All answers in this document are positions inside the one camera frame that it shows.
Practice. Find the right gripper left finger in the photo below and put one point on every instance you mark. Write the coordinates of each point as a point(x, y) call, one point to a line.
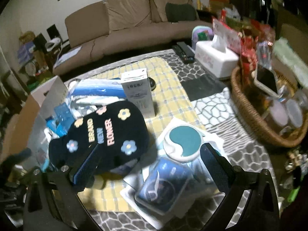
point(84, 168)

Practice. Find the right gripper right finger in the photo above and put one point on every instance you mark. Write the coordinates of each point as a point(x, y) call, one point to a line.
point(226, 177)

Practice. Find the black flower plush pouch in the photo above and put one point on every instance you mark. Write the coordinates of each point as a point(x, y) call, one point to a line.
point(118, 130)

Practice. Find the grey pebble pattern mat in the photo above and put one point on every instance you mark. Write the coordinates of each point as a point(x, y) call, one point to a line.
point(211, 100)

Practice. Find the round teal white lid case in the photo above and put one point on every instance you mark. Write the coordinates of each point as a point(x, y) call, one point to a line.
point(182, 143)

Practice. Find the cardboard box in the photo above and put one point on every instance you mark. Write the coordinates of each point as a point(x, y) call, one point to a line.
point(28, 128)

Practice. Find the dark blue rounded tin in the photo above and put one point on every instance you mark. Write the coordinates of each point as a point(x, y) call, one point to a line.
point(164, 185)

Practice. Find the blue white plastic packet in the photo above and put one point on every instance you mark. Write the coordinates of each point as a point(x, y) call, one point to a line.
point(98, 87)

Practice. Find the wicker basket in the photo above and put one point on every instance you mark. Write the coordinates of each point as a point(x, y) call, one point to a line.
point(254, 120)

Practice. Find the yellow checked cloth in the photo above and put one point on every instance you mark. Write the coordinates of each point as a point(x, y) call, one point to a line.
point(171, 101)

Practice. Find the white tall carton box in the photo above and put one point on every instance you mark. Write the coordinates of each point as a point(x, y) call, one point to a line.
point(137, 89)

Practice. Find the white tissue box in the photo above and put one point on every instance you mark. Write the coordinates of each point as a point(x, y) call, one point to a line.
point(215, 57)

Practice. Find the paper sheet on sofa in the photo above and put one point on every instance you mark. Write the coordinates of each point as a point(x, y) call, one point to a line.
point(67, 56)

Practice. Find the black remote control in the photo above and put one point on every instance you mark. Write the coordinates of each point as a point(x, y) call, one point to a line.
point(184, 53)

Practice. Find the brown sofa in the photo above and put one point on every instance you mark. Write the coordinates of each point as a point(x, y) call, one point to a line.
point(109, 27)

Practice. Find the dark green cushion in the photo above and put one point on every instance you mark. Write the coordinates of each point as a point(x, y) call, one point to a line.
point(180, 12)

